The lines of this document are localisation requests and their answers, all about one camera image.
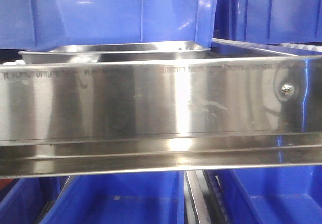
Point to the blue bin lower middle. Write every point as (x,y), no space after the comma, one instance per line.
(151,197)

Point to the blue crate upper right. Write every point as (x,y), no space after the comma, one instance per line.
(269,21)

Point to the stainless steel shelf rail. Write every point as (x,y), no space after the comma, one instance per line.
(244,105)

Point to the silver metal tray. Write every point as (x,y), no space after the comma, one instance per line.
(164,50)

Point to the roller track rail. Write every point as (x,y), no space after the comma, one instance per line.
(203,200)

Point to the large blue bin upper left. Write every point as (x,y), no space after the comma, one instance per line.
(40,24)

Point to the blue bin lower right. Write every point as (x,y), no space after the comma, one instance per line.
(272,195)

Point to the blue bin lower left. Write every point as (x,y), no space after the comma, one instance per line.
(27,200)

